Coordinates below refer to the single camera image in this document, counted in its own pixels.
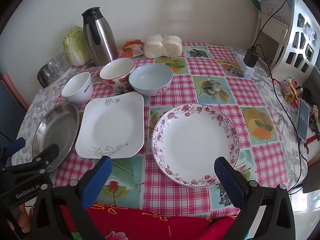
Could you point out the black charger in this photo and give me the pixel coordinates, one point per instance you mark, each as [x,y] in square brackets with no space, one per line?
[251,57]

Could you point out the napa cabbage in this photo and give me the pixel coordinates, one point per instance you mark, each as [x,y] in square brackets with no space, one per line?
[73,46]

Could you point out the strawberry print bowl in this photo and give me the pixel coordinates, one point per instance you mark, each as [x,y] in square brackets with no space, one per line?
[116,72]

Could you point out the white wooden shelf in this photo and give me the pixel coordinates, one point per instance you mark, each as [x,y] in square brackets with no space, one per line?
[271,31]

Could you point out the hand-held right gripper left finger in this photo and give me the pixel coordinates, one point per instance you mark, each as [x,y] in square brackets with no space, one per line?
[100,177]

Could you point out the round floral plate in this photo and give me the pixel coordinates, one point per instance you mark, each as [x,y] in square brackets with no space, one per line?
[195,140]

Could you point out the person's left hand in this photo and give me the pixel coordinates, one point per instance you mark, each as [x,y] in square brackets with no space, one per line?
[23,218]

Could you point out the dark brown glass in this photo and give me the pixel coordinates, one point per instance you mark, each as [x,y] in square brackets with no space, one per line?
[45,76]

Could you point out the small white bowl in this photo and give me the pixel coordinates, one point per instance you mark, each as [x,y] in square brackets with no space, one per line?
[77,86]

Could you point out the square white plate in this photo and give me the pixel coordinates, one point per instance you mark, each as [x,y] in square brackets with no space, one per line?
[112,126]

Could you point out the light blue bowl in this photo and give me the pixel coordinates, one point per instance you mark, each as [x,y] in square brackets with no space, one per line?
[151,78]

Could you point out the stainless steel thermos jug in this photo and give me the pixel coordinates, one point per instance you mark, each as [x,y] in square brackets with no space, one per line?
[102,40]

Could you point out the white power strip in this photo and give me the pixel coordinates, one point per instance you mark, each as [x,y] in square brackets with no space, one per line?
[246,68]

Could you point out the white lattice chair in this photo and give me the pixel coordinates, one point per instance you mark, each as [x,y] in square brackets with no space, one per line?
[296,30]

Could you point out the smartphone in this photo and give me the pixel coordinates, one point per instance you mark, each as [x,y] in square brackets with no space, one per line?
[302,118]

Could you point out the orange snack packet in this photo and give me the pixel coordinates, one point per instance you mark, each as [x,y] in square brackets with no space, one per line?
[132,48]

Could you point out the yellow snack packets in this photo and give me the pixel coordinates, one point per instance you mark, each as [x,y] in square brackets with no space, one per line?
[290,91]

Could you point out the bag of steamed buns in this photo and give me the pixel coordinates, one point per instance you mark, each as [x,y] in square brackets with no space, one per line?
[162,46]

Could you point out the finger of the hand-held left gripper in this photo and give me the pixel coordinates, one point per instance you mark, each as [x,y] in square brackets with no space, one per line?
[15,147]
[47,156]

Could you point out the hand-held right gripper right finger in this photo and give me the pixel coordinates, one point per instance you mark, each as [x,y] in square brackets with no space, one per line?
[226,180]

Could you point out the stainless steel basin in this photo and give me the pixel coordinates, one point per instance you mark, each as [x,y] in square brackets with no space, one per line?
[56,127]

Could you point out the cluster of clear drinking glasses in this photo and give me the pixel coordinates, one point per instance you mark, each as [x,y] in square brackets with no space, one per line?
[58,63]

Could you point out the blue chair with pink edge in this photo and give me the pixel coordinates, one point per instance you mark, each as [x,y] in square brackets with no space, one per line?
[10,105]

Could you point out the grey printed box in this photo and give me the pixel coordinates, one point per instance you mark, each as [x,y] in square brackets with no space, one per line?
[273,5]

